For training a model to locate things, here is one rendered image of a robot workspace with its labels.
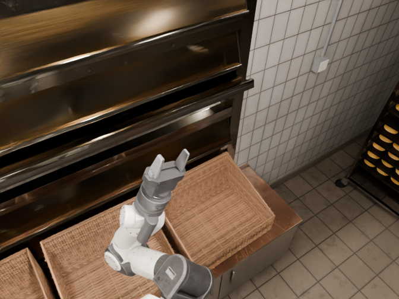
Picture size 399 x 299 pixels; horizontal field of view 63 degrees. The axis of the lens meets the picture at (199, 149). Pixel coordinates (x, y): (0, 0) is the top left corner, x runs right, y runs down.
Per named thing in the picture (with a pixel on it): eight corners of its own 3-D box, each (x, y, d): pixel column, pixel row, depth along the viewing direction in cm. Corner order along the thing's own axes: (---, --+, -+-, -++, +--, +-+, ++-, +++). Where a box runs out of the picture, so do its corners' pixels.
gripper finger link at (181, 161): (181, 147, 83) (173, 164, 87) (189, 156, 82) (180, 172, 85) (186, 146, 84) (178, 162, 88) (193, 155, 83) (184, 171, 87)
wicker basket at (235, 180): (151, 216, 199) (146, 190, 179) (223, 177, 222) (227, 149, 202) (195, 282, 172) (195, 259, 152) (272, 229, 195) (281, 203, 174)
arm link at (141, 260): (139, 252, 123) (181, 265, 108) (113, 276, 114) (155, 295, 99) (128, 228, 119) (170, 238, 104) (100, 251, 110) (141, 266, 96)
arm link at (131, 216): (164, 188, 95) (152, 212, 102) (128, 185, 91) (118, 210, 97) (171, 220, 88) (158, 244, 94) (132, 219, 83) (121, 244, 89)
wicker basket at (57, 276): (54, 264, 177) (37, 240, 157) (147, 218, 199) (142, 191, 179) (83, 351, 149) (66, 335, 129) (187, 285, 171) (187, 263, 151)
